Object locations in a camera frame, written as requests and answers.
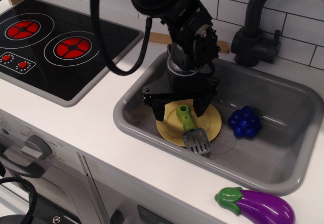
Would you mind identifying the black braided cable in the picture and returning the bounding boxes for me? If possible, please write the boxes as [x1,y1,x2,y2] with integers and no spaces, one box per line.
[0,176,37,224]
[90,0,154,77]

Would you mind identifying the black braided cable lower left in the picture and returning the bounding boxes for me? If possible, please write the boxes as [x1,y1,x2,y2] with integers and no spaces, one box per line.
[0,176,37,224]

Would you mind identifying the yellow round plate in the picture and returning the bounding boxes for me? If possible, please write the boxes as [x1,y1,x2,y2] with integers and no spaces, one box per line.
[156,99,222,147]

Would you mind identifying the wooden block strip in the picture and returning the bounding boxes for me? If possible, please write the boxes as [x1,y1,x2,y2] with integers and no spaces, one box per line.
[149,32,230,54]

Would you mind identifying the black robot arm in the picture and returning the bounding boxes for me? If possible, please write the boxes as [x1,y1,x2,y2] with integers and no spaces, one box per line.
[131,0,220,121]

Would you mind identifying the black toy stovetop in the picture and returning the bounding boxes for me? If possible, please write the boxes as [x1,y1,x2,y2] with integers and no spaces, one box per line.
[0,0,144,108]

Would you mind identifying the blue toy grapes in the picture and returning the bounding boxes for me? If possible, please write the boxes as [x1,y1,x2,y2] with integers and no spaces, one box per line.
[227,106,262,138]

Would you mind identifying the purple toy eggplant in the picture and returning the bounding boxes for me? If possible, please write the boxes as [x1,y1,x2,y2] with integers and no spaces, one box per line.
[215,187,296,223]

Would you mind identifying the grey plastic sink basin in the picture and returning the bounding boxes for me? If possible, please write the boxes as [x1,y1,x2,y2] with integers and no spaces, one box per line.
[113,54,323,195]

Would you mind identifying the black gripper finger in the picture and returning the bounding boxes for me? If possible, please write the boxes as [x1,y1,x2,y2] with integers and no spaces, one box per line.
[152,102,165,122]
[193,97,211,117]

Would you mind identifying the green handled grey spatula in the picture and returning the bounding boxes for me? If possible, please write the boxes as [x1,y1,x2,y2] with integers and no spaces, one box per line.
[176,104,212,155]

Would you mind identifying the grey oven knob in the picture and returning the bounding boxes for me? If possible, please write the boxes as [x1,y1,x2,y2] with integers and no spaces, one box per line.
[21,135,52,160]

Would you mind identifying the dark grey faucet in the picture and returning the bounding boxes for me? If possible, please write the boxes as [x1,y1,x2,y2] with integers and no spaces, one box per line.
[231,0,281,67]

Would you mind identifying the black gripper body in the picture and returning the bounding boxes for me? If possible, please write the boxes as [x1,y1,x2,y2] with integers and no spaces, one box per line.
[142,68,220,106]

